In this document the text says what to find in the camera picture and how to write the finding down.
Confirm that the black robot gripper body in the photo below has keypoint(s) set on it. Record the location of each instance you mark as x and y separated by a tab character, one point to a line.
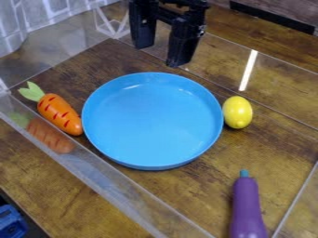
189	10

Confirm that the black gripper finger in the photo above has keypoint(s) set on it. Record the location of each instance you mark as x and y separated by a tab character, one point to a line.
143	22
183	40

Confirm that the orange toy carrot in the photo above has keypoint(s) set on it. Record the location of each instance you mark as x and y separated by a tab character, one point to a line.
54	108

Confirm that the dark wooden ledge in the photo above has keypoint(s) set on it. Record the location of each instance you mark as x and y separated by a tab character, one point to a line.
296	14

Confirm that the yellow toy lemon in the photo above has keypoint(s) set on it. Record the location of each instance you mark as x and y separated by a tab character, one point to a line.
237	112

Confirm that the white sheer curtain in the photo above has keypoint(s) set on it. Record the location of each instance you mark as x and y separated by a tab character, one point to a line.
24	16

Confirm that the blue round plate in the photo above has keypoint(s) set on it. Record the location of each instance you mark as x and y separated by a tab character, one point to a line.
153	121

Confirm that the purple toy eggplant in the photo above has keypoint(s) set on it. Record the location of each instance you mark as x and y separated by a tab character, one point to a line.
248	223

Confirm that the blue plastic object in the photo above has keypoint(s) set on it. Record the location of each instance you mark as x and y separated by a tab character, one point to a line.
12	223

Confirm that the clear acrylic enclosure wall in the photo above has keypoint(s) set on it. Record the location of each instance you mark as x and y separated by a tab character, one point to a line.
81	196

